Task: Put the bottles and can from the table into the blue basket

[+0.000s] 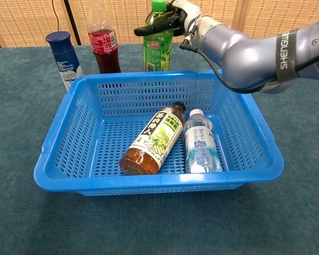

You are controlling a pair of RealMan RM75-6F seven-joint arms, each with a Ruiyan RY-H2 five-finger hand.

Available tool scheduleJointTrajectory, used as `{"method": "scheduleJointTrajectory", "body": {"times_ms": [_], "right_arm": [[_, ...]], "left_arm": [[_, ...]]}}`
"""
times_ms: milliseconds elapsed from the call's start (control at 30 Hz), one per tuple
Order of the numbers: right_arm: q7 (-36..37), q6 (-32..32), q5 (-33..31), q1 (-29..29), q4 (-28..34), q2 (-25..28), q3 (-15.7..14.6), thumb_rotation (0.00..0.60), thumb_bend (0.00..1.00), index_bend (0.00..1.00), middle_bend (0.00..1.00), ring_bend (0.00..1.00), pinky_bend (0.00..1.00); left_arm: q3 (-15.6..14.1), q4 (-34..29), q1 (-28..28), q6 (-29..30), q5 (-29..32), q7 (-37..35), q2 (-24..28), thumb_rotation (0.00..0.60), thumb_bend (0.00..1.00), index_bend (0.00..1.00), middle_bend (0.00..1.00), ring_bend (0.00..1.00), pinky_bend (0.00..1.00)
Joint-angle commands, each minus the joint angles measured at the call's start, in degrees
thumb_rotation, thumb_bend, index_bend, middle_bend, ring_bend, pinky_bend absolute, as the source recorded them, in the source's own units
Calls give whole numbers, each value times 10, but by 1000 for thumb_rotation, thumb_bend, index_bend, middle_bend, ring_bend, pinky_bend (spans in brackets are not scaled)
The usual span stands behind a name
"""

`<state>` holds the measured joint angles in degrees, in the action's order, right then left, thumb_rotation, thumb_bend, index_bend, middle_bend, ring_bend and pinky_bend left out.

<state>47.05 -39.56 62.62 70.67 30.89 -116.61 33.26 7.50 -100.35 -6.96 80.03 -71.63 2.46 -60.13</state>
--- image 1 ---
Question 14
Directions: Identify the brown tea bottle black cap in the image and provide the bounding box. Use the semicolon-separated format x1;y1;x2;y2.
119;101;187;176

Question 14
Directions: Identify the green tea bottle green cap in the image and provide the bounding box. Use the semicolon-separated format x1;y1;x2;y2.
142;0;174;72

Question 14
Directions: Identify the woven bamboo folding screen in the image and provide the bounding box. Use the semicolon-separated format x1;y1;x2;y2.
0;0;319;48

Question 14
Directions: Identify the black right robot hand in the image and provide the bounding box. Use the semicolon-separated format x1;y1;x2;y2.
134;0;203;38

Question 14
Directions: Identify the blue perforated plastic basket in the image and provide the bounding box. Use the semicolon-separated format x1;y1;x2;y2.
33;69;285;197

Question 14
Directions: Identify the cola bottle red label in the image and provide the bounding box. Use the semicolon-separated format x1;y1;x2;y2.
86;0;122;74

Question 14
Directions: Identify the thin black hanging cable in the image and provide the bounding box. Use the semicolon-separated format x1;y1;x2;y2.
52;0;62;33

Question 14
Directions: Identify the clear water bottle white cap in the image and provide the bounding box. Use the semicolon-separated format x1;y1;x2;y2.
183;108;223;174

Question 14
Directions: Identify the grey velcro strap with lettering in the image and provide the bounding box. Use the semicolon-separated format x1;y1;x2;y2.
275;28;300;82

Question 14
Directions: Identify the teal table cloth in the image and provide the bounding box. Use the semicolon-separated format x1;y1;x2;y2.
0;39;319;255

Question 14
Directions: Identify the navy and white milk bottle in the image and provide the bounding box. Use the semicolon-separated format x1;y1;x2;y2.
45;31;85;91

